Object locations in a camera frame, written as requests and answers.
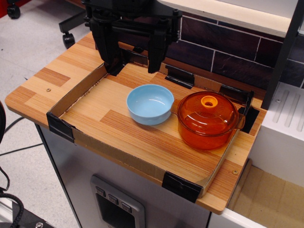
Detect light blue plastic bowl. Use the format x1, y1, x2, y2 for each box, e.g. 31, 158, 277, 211
126, 84, 174, 125

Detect white toy sink drainboard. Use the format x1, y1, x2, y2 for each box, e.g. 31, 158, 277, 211
249, 83, 304, 186

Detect black vertical metal post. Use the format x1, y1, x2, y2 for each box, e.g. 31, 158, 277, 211
261, 0, 304, 110

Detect orange transparent pot lid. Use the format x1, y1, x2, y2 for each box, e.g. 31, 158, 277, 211
175, 91, 240, 136

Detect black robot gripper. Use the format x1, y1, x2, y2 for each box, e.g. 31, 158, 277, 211
81, 0, 182, 76

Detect office chair base with wheels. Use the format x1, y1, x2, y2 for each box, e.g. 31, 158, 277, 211
58, 10, 86, 49

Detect grey toy dishwasher cabinet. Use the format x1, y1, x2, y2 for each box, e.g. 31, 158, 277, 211
37, 127, 211, 228

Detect white wooden shelf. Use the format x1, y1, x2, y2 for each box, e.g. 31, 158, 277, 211
160, 0, 291, 38

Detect orange transparent glass pot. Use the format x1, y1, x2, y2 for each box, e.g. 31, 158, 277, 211
171, 91, 245, 150

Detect black cables on floor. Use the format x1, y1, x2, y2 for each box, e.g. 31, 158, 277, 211
0, 99, 43, 228

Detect cardboard fence with black tape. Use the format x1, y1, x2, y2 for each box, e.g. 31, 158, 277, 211
46, 40, 260, 204

